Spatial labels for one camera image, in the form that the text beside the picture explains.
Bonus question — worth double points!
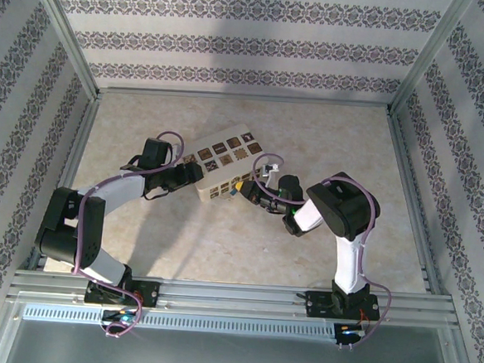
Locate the left controller board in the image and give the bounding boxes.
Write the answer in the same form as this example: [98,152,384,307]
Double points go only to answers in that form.
[101,309,139,325]

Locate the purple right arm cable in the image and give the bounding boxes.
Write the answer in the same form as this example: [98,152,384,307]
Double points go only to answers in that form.
[241,151,403,351]

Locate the controller board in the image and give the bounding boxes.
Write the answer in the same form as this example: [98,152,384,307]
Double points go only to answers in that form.
[334,322,368,347]
[101,309,139,325]

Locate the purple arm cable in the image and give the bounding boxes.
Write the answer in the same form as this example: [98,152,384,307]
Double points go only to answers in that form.
[241,151,403,351]
[67,124,186,344]

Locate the wooden box with picture tiles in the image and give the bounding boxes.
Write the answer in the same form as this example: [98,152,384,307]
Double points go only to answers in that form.
[179,119,269,209]

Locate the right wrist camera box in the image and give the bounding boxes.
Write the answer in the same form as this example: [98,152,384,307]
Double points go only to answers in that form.
[260,162,282,189]

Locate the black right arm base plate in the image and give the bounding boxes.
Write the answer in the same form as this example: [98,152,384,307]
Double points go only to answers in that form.
[305,289,380,323]

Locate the right controller board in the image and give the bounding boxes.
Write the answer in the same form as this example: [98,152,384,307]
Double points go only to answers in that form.
[334,322,368,347]

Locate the aluminium frame rail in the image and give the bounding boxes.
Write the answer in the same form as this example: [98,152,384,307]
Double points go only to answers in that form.
[7,265,456,330]
[97,83,393,114]
[373,108,455,296]
[27,86,104,273]

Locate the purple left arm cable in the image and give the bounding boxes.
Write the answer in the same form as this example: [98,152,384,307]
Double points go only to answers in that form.
[67,124,186,344]

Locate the grey slotted cable duct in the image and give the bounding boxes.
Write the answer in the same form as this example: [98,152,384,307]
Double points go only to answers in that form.
[22,302,338,341]

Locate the aluminium corner post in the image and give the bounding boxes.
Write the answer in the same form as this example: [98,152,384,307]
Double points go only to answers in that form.
[17,0,106,98]
[387,0,476,122]

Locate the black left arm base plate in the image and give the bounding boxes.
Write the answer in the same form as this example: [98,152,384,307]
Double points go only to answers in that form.
[83,276,161,309]

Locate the grey metal sheet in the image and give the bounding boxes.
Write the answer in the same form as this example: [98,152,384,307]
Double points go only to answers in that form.
[4,298,459,363]

